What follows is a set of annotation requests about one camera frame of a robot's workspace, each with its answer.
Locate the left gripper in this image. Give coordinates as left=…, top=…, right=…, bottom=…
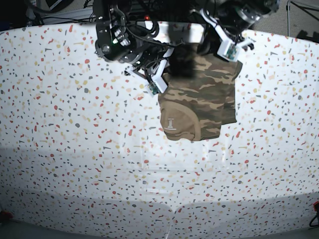
left=193, top=7, right=255, bottom=56

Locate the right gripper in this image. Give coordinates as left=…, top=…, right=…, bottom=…
left=124, top=47, right=184, bottom=89

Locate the camouflage T-shirt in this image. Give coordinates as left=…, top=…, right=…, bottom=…
left=158, top=44, right=243, bottom=141

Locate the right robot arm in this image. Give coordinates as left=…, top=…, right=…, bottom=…
left=93, top=0, right=177, bottom=96

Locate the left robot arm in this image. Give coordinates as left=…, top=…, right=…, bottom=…
left=195, top=0, right=280, bottom=62

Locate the black power strip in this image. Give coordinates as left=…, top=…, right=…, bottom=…
left=129, top=14, right=152, bottom=21

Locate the metal stand pole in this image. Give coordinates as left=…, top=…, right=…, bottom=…
left=286, top=0, right=319, bottom=36

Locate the red clamp right corner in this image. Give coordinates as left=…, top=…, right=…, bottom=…
left=313, top=201, right=319, bottom=214

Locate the red clamp corner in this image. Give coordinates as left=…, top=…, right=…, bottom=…
left=0, top=211, right=13, bottom=223
left=313, top=201, right=319, bottom=214

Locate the red clamp left corner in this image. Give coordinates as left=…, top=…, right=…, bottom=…
left=0, top=211, right=13, bottom=223

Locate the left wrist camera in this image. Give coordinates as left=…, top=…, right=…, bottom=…
left=217, top=41, right=241, bottom=62

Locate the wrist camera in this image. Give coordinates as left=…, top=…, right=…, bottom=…
left=146, top=77, right=167, bottom=97
left=217, top=41, right=241, bottom=62

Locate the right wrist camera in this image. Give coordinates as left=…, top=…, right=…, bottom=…
left=146, top=77, right=167, bottom=97

